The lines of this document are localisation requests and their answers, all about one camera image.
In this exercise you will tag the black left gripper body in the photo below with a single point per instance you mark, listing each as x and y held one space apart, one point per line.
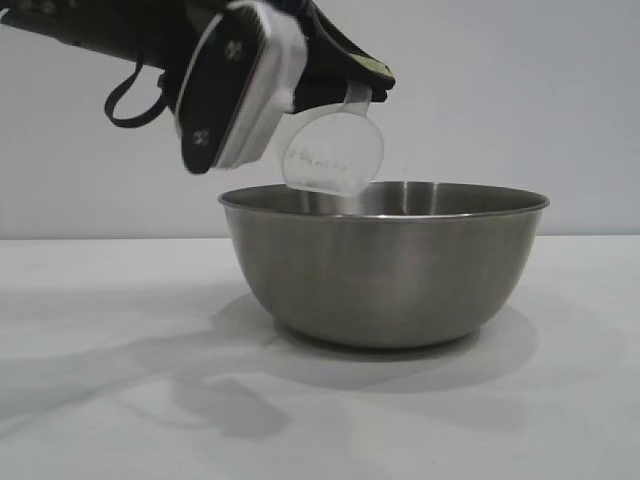
317 55

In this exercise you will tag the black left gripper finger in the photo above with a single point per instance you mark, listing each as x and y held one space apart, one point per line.
360 57
330 95

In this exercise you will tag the clear plastic measuring cup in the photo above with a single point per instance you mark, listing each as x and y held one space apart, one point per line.
335 150

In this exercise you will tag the white rice grains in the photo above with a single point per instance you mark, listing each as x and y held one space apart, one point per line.
320 160

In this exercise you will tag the stainless steel mixing bowl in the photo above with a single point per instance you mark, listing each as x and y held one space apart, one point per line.
385 270

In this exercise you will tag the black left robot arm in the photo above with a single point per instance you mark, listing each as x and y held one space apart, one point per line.
100 25

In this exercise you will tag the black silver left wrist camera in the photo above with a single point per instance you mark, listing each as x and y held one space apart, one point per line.
230 90

